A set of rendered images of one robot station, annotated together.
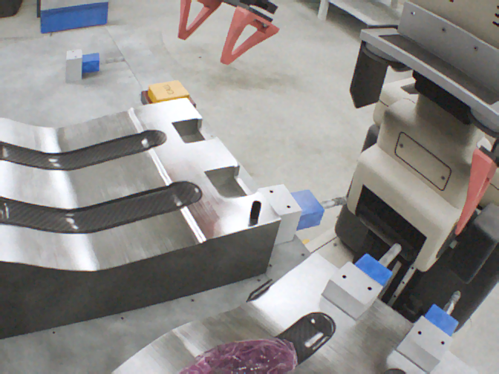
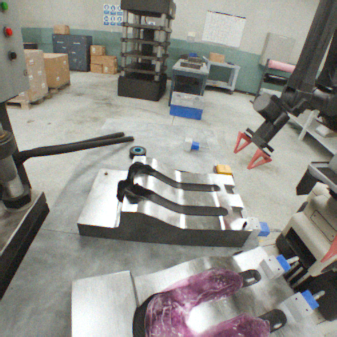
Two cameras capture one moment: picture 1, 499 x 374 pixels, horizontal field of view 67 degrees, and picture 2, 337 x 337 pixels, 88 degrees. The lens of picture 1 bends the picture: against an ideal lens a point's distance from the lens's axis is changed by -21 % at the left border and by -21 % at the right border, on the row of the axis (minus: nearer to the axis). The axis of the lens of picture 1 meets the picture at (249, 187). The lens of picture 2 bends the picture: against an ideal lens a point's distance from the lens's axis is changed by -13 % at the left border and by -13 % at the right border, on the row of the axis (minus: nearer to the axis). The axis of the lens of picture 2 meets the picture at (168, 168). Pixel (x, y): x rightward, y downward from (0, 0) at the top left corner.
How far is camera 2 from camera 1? 0.14 m
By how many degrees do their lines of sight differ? 24
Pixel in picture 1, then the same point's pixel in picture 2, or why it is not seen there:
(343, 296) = (267, 267)
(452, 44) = not seen: outside the picture
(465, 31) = not seen: outside the picture
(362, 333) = (271, 287)
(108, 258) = (189, 225)
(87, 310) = (172, 241)
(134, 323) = (188, 250)
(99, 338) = (172, 252)
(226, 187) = (237, 212)
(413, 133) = (322, 212)
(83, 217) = (183, 208)
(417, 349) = (293, 305)
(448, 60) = not seen: outside the picture
